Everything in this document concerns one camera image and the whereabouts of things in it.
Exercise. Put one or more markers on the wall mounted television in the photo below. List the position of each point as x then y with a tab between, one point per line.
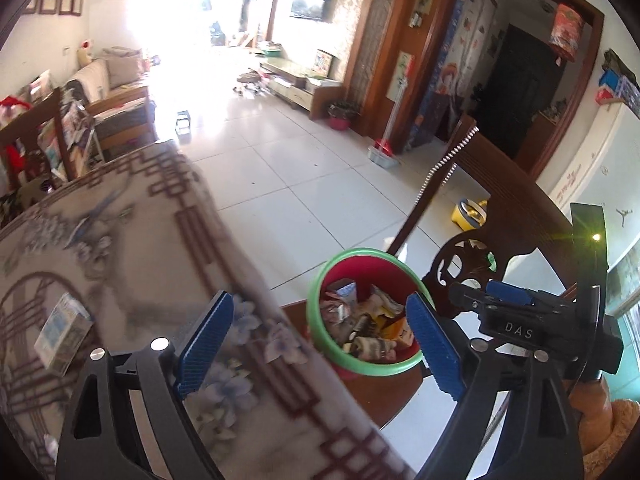
307	5

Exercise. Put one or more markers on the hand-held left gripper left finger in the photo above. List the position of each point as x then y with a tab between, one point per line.
205	340

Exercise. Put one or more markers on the yellow toy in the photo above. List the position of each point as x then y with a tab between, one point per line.
467	215

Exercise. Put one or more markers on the floral printed tablecloth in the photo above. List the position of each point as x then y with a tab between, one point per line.
150	240

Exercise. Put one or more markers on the small white blue carton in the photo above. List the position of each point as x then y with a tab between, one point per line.
62	332

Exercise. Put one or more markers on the dark wooden dining chair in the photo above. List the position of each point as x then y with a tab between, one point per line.
30	127

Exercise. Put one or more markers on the small framed colourful picture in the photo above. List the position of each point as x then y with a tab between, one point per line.
324	62

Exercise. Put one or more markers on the floral seat cushion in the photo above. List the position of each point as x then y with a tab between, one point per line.
25	197

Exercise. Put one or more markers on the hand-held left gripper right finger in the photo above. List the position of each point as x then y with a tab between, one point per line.
432	345

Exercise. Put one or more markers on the long television cabinet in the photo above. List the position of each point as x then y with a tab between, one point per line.
295	90

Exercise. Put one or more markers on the wooden frame sofa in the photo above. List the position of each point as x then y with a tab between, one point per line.
120	120

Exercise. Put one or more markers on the small dark step stool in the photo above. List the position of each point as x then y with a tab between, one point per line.
183	116

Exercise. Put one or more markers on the person's right forearm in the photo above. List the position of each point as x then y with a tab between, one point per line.
595	410

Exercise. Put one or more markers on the red hanging ornament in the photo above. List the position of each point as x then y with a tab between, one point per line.
565	30

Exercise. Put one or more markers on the carved wooden chair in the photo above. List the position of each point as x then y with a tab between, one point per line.
525	200

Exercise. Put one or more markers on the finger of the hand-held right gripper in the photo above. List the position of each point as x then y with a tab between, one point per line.
465	300
510	291

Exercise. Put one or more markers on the red bin with green rim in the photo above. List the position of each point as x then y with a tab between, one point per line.
350	265

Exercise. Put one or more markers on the red bag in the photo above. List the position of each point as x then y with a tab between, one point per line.
10	102

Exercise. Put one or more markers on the plush toy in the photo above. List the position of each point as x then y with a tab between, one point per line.
85	54

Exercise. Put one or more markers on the rolling stool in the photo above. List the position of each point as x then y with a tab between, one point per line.
247	79

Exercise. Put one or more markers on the printed door curtain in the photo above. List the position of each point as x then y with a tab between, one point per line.
450	75

